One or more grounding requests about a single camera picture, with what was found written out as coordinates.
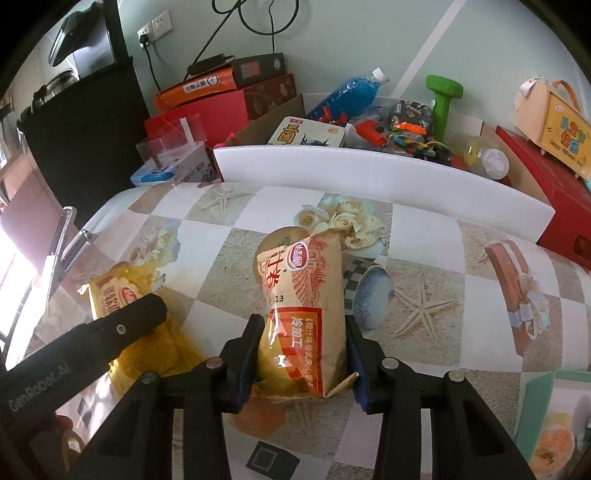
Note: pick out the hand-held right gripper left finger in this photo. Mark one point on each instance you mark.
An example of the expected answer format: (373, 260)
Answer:
(240, 364)

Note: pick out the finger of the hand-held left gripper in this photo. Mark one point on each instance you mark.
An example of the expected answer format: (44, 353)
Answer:
(134, 318)

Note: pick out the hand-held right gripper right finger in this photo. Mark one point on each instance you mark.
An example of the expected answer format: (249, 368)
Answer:
(364, 392)

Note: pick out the yellow cake packet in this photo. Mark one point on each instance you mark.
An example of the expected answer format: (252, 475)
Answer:
(108, 288)

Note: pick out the orange bread roll packet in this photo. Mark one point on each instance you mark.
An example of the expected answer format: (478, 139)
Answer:
(300, 295)

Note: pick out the teal shallow cardboard tray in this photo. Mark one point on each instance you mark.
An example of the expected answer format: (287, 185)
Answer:
(535, 406)

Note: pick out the peach round bun packet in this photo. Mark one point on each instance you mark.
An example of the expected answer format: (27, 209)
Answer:
(551, 445)

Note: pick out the person's left hand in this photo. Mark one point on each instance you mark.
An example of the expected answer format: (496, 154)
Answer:
(67, 431)

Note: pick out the blue white box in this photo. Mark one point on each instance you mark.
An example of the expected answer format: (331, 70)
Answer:
(171, 173)

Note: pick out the pink brown board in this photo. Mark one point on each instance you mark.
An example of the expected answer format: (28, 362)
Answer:
(27, 203)

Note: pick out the clear plastic container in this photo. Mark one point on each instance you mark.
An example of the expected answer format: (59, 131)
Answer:
(168, 143)

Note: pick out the black cabinet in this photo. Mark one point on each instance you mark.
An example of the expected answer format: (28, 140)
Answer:
(87, 134)

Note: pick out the plain red box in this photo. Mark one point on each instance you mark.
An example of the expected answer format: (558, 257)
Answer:
(207, 115)

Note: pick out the white foam board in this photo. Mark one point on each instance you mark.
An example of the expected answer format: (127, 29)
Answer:
(369, 170)

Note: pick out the orange carton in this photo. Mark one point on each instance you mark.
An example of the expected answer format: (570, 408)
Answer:
(194, 90)

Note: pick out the white yellow card box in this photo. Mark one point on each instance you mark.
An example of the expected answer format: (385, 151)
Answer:
(307, 134)

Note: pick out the small dark kettle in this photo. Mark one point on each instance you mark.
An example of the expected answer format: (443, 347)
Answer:
(51, 87)

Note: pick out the brown cardboard box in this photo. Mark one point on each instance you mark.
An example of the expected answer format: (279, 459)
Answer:
(277, 117)

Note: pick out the dark brown patterned box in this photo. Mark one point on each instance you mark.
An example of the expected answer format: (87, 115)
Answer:
(272, 97)

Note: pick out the clear round bottle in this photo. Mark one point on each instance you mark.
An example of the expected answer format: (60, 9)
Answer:
(485, 159)

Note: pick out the black power adapter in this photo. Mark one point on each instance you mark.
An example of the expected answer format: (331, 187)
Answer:
(207, 64)

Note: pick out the colourful toy bundle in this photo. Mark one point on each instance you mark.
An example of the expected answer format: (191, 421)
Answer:
(406, 129)

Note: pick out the red gift box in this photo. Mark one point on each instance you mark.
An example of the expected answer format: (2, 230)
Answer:
(554, 194)

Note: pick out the silver black appliance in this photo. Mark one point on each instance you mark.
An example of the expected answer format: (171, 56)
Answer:
(81, 37)

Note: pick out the blue plastic bottle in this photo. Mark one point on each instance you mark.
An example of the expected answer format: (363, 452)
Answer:
(346, 94)

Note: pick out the green dumbbell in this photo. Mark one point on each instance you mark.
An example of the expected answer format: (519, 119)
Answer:
(443, 101)

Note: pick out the yellow wooden carry case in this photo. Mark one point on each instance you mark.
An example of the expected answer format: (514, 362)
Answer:
(563, 124)

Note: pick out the metal chair frame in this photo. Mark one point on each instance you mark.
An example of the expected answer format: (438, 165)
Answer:
(60, 249)

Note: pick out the white wall socket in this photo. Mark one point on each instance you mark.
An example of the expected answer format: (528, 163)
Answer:
(154, 25)

